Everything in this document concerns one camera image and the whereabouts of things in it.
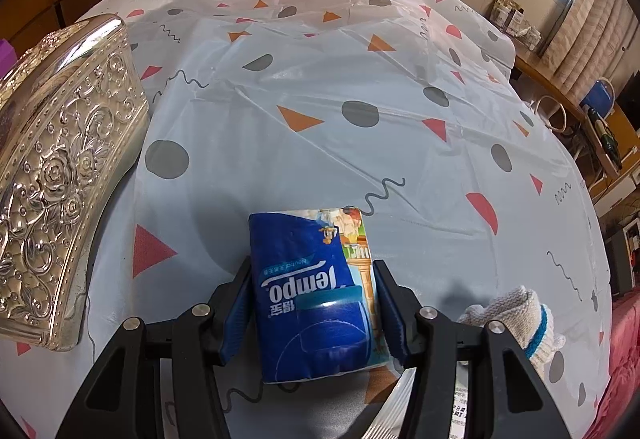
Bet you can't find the white knit glove blue cuff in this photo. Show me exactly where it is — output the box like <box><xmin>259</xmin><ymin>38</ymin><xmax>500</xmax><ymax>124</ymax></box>
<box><xmin>457</xmin><ymin>285</ymin><xmax>567</xmax><ymax>367</ymax></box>

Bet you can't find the starfish print curtain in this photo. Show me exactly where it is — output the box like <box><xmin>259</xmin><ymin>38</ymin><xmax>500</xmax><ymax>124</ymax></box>
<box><xmin>540</xmin><ymin>0</ymin><xmax>640</xmax><ymax>92</ymax></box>

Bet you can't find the clear desk organizer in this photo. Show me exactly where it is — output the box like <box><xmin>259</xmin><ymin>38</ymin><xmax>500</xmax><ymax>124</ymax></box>
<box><xmin>492</xmin><ymin>0</ymin><xmax>543</xmax><ymax>54</ymax></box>

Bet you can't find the printed light blue tablecloth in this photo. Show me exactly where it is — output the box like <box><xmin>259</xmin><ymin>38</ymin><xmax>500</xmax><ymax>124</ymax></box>
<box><xmin>0</xmin><ymin>0</ymin><xmax>613</xmax><ymax>439</ymax></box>

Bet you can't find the blue tissue pack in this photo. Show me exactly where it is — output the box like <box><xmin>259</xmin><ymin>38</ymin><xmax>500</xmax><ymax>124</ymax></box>
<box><xmin>248</xmin><ymin>206</ymin><xmax>391</xmax><ymax>385</ymax></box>

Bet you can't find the curved wooden desk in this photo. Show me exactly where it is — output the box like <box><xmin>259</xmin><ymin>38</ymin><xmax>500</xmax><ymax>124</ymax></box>
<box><xmin>510</xmin><ymin>36</ymin><xmax>596</xmax><ymax>130</ymax></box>

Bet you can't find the pink bed cover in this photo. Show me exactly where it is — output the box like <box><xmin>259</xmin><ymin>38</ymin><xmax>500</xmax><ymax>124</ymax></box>
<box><xmin>585</xmin><ymin>289</ymin><xmax>640</xmax><ymax>439</ymax></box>

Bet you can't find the white plastic packet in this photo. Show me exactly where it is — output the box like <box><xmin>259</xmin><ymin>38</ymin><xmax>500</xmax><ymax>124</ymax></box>
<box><xmin>360</xmin><ymin>359</ymin><xmax>471</xmax><ymax>439</ymax></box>

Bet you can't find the silver embossed tissue box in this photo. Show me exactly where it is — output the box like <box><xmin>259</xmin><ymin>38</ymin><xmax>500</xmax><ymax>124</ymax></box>
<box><xmin>0</xmin><ymin>14</ymin><xmax>151</xmax><ymax>352</ymax></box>

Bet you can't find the purple packet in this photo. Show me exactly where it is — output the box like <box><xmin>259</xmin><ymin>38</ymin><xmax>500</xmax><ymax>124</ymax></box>
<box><xmin>0</xmin><ymin>39</ymin><xmax>21</xmax><ymax>67</ymax></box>

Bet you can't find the white tote bag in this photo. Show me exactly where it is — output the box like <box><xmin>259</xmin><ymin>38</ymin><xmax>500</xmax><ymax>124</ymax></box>
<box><xmin>530</xmin><ymin>91</ymin><xmax>568</xmax><ymax>134</ymax></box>

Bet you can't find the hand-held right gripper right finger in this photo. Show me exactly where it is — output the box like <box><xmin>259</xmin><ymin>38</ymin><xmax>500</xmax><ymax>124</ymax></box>
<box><xmin>372</xmin><ymin>260</ymin><xmax>568</xmax><ymax>439</ymax></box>

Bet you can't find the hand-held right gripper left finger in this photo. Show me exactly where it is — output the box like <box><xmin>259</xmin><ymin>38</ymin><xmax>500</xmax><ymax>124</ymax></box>
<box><xmin>54</xmin><ymin>256</ymin><xmax>256</xmax><ymax>439</ymax></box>

